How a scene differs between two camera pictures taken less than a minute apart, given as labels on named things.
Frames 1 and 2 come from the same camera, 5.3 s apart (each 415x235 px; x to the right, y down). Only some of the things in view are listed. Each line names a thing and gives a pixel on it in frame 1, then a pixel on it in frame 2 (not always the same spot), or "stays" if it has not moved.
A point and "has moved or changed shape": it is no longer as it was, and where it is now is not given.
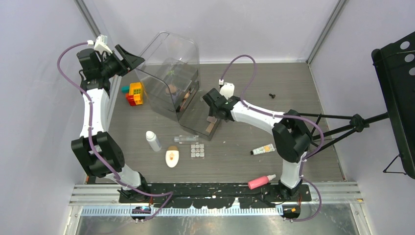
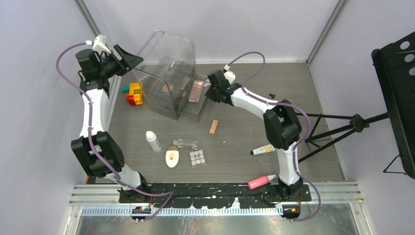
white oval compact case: [172, 155] stays
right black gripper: [212, 112] → [209, 95]
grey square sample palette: [197, 150] → [196, 157]
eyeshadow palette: [212, 120] → [196, 91]
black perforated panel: [395, 64] stays
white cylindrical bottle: [153, 140] stays
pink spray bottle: [259, 182] stays
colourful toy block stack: [134, 93] stays
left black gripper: [132, 61] stays
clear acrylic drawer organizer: [169, 76] stays
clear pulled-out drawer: [193, 113] has moved or changed shape
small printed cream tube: [267, 148] stays
